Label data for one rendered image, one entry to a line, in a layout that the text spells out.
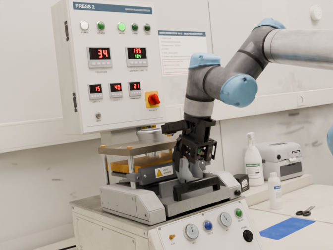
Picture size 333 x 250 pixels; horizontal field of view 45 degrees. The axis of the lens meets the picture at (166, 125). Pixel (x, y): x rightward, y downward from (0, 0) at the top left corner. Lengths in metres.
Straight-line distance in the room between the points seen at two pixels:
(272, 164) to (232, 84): 1.13
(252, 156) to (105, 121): 0.86
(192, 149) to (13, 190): 0.75
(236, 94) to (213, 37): 1.24
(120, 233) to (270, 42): 0.62
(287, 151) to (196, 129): 1.05
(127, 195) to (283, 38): 0.54
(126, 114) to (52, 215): 0.52
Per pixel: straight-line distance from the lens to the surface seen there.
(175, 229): 1.03
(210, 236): 1.09
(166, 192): 1.10
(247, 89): 0.90
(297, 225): 1.52
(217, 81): 0.92
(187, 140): 1.03
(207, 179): 1.09
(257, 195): 1.81
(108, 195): 1.15
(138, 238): 1.05
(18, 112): 1.54
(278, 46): 0.88
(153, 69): 1.39
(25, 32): 1.59
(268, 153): 1.99
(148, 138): 1.18
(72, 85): 1.27
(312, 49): 0.81
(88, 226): 1.30
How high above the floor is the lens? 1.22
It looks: 3 degrees down
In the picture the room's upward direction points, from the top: 6 degrees counter-clockwise
